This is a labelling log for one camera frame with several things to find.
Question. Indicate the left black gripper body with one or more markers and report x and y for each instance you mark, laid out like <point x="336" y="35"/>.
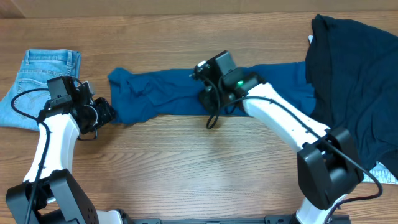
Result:
<point x="104" y="110"/>

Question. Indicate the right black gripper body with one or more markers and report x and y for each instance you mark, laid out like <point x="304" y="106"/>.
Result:
<point x="206" y="98"/>

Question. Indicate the blue polo shirt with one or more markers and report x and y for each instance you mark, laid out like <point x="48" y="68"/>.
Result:
<point x="138" y="98"/>

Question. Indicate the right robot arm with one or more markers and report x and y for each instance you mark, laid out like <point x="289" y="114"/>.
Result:
<point x="327" y="159"/>

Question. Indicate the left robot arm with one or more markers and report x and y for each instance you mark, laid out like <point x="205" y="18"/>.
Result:
<point x="49" y="193"/>

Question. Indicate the folded light blue jeans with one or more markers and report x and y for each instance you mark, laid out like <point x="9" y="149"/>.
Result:
<point x="38" y="66"/>

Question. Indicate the dark navy shirt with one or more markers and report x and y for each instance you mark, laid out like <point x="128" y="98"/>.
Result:
<point x="353" y="69"/>

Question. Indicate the light grey denim garment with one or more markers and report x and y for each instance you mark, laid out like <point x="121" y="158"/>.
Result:
<point x="382" y="174"/>

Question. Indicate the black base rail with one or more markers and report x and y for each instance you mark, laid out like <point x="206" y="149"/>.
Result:
<point x="211" y="221"/>

